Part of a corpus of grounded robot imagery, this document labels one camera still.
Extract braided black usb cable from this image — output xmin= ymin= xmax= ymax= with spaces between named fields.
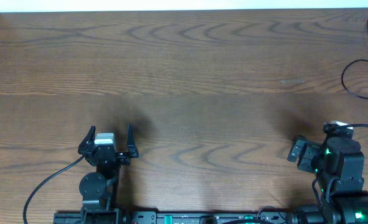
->
xmin=341 ymin=58 xmax=368 ymax=101

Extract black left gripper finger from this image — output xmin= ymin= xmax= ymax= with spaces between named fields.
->
xmin=126 ymin=125 xmax=139 ymax=158
xmin=78 ymin=126 xmax=96 ymax=155

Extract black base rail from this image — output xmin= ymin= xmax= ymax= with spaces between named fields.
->
xmin=53 ymin=210 xmax=287 ymax=224

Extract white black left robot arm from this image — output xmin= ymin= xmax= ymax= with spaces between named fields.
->
xmin=78 ymin=126 xmax=139 ymax=224

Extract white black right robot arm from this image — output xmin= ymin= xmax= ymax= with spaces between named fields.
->
xmin=286 ymin=136 xmax=368 ymax=224

